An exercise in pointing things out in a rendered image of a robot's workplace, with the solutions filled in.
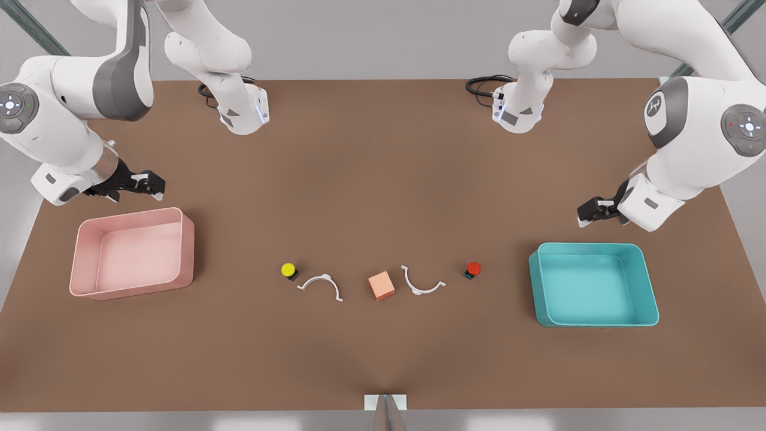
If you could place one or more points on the blue storage box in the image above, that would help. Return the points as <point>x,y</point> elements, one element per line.
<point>592,285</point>

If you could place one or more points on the yellow button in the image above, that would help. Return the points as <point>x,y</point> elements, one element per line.
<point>289,270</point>

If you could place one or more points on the pink storage box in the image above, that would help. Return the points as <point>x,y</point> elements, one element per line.
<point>133,254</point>

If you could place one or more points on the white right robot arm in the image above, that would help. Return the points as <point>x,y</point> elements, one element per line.
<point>72,90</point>

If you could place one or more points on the silver frame post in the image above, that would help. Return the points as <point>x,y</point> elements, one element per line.
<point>36,27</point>
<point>718,36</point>
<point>386,412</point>

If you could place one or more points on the white curved bracket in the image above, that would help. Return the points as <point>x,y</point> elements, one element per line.
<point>419,288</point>
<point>323,281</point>

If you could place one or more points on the red button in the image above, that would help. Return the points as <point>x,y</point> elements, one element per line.
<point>473,269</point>

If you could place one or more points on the orange cube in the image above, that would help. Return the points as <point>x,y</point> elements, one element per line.
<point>381,285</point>

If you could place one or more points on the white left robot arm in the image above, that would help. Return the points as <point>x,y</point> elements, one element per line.
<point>688,108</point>

